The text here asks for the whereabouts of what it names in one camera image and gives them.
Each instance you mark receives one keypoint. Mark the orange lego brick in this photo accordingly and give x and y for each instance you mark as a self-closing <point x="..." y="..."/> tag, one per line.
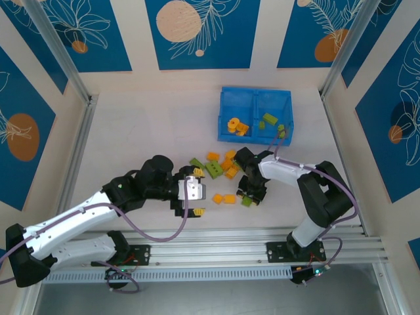
<point x="217" y="198"/>
<point x="230" y="154"/>
<point x="243" y="126"/>
<point x="212" y="155"/>
<point x="240" y="132"/>
<point x="230" y="199"/>
<point x="232" y="173"/>
<point x="226" y="163"/>

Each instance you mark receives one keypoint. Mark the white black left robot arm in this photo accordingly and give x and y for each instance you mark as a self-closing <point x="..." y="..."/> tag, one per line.
<point x="72" y="216"/>

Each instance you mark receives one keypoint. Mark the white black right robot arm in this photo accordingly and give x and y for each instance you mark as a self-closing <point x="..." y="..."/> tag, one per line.
<point x="279" y="170"/>

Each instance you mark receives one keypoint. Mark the round orange lego piece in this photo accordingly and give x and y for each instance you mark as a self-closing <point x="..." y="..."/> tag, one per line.
<point x="233" y="124"/>

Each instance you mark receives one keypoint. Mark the black electronics board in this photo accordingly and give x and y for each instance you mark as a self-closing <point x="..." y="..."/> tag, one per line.
<point x="305" y="274"/>
<point x="116" y="274"/>

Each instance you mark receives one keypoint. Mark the blue leaf print poster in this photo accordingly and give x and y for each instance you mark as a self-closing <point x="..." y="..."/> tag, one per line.
<point x="377" y="147"/>
<point x="108" y="49"/>
<point x="295" y="39"/>
<point x="229" y="49"/>
<point x="374" y="46"/>
<point x="33" y="98"/>
<point x="19" y="29"/>

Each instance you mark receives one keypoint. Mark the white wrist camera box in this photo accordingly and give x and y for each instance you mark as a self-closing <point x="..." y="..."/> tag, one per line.
<point x="195" y="190"/>

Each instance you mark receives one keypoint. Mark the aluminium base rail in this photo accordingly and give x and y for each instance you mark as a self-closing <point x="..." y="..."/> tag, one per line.
<point x="213" y="249"/>

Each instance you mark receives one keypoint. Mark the aluminium side rail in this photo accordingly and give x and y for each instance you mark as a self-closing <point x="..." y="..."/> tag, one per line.
<point x="82" y="147"/>
<point x="338" y="138"/>

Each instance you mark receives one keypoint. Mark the aluminium frame post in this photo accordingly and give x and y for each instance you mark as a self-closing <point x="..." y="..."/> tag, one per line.
<point x="348" y="42"/>
<point x="55" y="42"/>

